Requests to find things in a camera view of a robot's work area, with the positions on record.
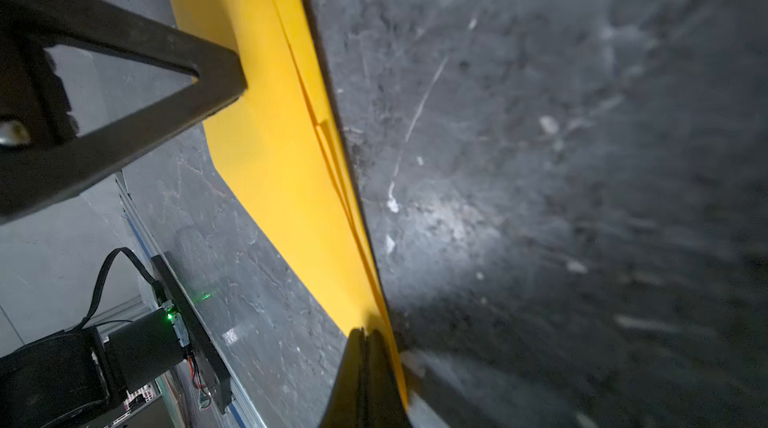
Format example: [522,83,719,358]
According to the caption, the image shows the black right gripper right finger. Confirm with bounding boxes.
[365,331,411,428]

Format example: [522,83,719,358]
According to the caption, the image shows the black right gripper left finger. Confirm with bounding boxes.
[319,329,364,428]

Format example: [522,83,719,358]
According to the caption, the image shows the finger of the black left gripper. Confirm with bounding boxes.
[0,0,248,225]

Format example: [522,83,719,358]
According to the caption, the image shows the yellow square paper sheet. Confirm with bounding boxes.
[143,0,410,408]

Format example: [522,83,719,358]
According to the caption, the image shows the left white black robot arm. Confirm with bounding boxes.
[1,0,247,427]

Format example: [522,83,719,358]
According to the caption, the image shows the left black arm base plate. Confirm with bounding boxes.
[151,255,232,414]

